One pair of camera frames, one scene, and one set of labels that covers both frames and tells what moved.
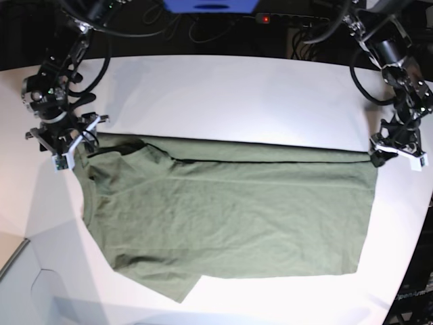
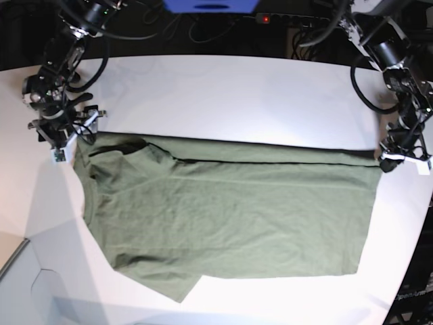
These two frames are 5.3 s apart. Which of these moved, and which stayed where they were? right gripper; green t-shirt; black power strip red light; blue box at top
Moved: right gripper
Stayed: blue box at top; green t-shirt; black power strip red light
